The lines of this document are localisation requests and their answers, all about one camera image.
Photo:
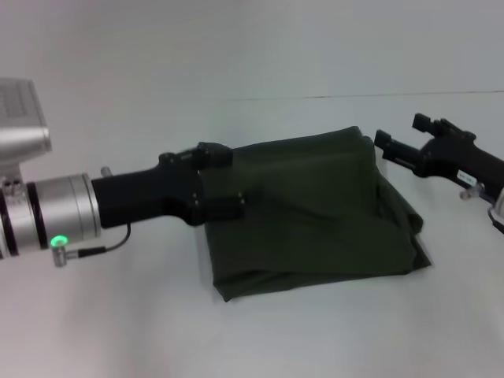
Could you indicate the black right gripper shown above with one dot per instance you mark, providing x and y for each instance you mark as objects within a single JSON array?
[{"x": 460, "y": 163}]

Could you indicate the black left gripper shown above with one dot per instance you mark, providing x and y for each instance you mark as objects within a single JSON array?
[{"x": 149, "y": 197}]

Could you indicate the dark green shirt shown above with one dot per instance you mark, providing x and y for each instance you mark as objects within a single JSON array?
[{"x": 315, "y": 216}]

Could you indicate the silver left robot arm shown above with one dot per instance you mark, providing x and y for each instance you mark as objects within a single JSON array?
[{"x": 51, "y": 214}]

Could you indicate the silver right elbow connector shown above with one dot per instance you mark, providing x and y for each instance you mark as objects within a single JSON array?
[{"x": 472, "y": 192}]

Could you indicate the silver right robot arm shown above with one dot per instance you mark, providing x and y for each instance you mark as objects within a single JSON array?
[{"x": 500, "y": 202}]

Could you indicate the silver left plug connector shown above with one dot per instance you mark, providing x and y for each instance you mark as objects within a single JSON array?
[{"x": 106, "y": 172}]

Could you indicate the silver left spring connector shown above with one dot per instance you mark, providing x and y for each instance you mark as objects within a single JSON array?
[{"x": 63, "y": 252}]

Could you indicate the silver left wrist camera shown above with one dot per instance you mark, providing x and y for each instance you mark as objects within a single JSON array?
[{"x": 21, "y": 122}]

